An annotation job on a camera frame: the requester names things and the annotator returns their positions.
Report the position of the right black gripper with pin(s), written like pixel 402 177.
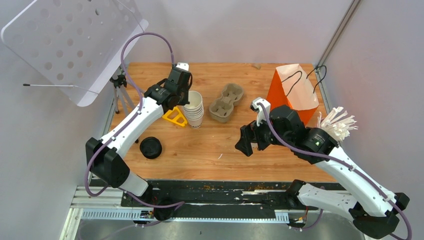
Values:
pixel 247 133

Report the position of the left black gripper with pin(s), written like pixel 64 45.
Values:
pixel 185 101

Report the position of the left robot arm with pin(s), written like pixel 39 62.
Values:
pixel 105 156

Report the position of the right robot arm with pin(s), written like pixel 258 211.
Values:
pixel 374 210

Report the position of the yellow plastic triangle holder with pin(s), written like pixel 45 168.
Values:
pixel 176 117

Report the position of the stack of white paper cups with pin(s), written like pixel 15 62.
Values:
pixel 194 110

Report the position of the stacked pulp cup carriers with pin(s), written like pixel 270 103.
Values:
pixel 222 108

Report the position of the white tripod stand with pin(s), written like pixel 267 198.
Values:
pixel 120 94

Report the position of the orange paper bag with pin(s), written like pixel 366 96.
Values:
pixel 291 86

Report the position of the pink cup of wrapped straws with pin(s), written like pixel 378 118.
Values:
pixel 337 123

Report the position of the clear perforated acrylic panel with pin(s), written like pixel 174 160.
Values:
pixel 76 44

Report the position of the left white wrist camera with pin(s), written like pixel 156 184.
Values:
pixel 183 66

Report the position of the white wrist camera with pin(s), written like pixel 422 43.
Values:
pixel 183 66
pixel 262 107

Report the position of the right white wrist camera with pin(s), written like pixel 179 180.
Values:
pixel 262 107

